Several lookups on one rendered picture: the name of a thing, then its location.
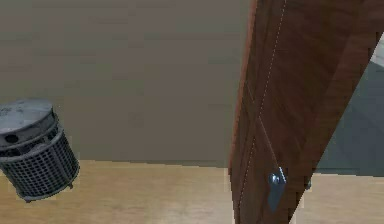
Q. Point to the grey mesh trash can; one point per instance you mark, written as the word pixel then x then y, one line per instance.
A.
pixel 36 160

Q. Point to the brown wooden room door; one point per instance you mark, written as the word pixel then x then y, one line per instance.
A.
pixel 293 93

